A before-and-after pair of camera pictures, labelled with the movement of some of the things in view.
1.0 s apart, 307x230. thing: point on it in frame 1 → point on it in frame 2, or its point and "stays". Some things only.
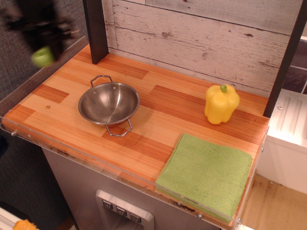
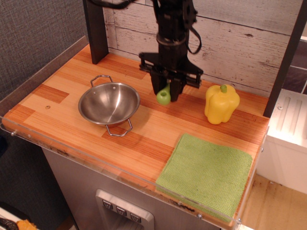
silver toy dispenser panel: x=118 y=213 stays
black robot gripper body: x=42 y=22 → x=172 y=60
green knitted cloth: x=211 y=177 stays
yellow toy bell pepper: x=221 y=101 stays
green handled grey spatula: x=42 y=57 → x=164 y=97
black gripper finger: x=59 y=47 → x=176 y=88
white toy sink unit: x=283 y=162 stays
